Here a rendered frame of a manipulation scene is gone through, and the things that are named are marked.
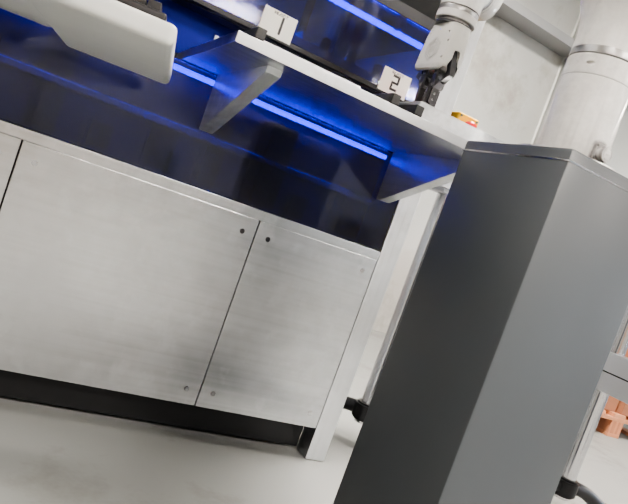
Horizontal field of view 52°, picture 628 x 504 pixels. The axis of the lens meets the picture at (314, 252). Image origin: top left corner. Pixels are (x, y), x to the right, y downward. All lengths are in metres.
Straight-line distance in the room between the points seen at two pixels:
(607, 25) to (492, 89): 3.75
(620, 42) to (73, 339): 1.23
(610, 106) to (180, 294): 0.99
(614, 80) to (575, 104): 0.07
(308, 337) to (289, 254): 0.23
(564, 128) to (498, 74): 3.83
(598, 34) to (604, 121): 0.15
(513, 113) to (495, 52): 0.47
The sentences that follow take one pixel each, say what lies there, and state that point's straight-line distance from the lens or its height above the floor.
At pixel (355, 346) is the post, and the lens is 1.77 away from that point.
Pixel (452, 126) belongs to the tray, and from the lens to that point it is 1.34.
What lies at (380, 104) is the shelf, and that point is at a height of 0.87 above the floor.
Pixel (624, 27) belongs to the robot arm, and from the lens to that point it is 1.22.
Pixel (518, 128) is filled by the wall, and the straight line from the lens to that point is 5.13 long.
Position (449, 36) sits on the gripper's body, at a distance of 1.36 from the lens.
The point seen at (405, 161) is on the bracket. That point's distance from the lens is 1.64.
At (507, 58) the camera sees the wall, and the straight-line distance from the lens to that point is 5.03.
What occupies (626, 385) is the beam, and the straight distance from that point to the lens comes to 2.09.
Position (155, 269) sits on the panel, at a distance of 1.52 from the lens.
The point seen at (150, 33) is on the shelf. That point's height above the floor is 0.78.
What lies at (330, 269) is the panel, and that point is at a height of 0.52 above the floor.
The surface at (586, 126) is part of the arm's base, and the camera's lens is 1.16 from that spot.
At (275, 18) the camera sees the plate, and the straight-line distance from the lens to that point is 1.57.
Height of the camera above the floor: 0.64
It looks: 3 degrees down
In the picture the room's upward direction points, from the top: 20 degrees clockwise
